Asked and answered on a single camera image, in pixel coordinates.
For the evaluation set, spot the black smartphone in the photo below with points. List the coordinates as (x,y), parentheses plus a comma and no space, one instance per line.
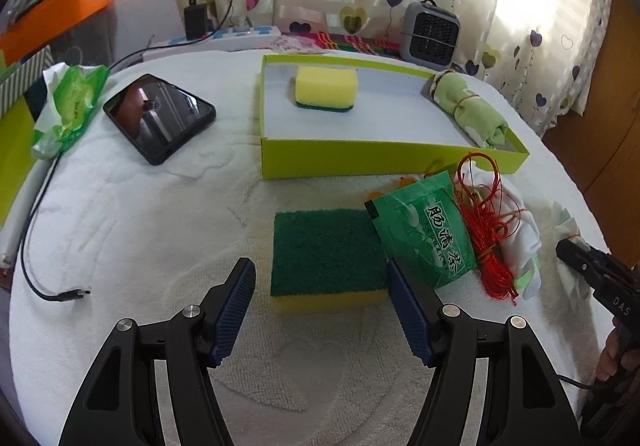
(155,118)

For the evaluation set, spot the green foil packet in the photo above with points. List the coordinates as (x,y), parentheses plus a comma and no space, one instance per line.
(425,236)

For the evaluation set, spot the person's right hand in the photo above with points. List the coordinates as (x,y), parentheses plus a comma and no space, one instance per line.
(609,358)

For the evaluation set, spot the green tissue pack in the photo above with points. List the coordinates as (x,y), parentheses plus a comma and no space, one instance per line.
(70,105)

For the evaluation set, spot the pink patterned plastic packet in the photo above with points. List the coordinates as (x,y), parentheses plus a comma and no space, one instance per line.
(292,44)

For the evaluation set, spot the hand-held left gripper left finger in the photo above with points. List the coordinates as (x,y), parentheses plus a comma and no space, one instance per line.
(232,316)

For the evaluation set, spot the green topped yellow sponge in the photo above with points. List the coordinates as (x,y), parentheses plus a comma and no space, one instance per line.
(325,251)

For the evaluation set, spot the white sock bundle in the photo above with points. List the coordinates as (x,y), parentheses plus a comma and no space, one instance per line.
(520,236)
(567,226)

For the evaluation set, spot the lime green cardboard box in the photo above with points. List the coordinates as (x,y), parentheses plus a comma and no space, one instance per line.
(350,158)

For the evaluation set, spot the grey small heater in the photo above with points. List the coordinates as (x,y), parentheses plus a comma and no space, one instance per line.
(430,35)

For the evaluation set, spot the yellow sponge with green base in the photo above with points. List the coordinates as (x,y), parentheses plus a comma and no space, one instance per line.
(325,83)

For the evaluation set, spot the wooden wardrobe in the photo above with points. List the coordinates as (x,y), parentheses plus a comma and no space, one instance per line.
(615,125)

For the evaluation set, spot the white power strip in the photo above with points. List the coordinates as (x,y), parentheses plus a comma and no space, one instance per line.
(240,38)

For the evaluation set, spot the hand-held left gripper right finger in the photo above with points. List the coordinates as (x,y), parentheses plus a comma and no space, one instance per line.
(407,311)

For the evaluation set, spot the orange window ledge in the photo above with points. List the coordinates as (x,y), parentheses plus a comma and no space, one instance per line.
(60,5)

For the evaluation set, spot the black charger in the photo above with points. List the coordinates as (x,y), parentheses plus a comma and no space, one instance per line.
(196,21)

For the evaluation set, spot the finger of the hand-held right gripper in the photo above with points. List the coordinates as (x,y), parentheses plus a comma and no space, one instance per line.
(582,261)

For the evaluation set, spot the rolled light green towel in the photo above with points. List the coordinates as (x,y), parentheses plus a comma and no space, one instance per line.
(470,110)

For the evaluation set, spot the colourful striped mat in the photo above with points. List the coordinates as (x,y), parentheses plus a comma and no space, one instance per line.
(360,44)

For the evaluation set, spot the lime green cardboard lid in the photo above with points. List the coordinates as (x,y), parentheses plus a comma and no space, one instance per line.
(12,150)

